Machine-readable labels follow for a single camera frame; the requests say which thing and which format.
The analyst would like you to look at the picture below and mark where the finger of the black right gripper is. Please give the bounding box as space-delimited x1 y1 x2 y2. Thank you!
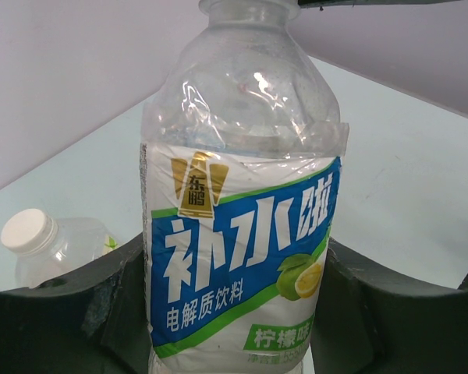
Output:
299 0 458 9

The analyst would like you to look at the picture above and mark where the clear blue-label Pocari bottle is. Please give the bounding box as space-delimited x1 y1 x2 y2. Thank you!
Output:
140 1 349 373

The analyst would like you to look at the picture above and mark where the square clear NFC juice bottle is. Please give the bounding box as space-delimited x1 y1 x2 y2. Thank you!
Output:
0 208 121 288

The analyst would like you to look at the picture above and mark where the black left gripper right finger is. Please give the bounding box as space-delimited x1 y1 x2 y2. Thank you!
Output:
313 240 468 373

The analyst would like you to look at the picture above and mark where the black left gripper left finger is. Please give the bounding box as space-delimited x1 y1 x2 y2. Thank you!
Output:
0 235 151 373

